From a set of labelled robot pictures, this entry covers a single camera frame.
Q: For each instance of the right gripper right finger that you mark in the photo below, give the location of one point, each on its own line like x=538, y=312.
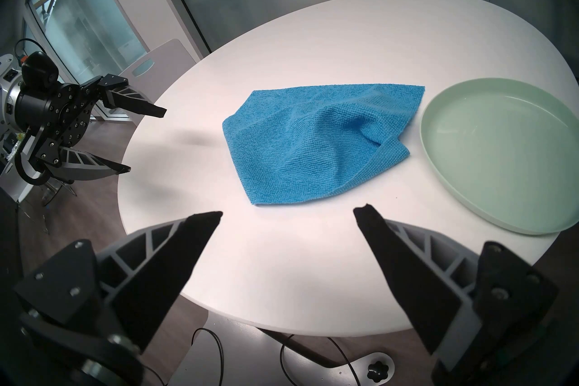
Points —
x=434, y=290

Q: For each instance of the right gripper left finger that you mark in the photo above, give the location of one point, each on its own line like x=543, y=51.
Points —
x=149, y=281

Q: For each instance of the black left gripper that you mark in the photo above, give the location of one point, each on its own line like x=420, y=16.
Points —
x=54, y=113

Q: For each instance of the blue microfiber napkin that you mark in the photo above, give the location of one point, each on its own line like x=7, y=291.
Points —
x=298, y=150

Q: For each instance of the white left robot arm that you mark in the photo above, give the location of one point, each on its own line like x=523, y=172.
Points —
x=10, y=100

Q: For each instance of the pale green round plate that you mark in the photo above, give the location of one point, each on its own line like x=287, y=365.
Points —
x=497, y=150

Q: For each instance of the white chair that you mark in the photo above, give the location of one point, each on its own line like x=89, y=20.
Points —
x=167, y=59

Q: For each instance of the black star knob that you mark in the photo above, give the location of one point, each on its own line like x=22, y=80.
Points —
x=379, y=371

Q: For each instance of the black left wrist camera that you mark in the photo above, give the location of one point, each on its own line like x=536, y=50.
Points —
x=40, y=68

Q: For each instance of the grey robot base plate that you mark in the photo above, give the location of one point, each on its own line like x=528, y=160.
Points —
x=362, y=367

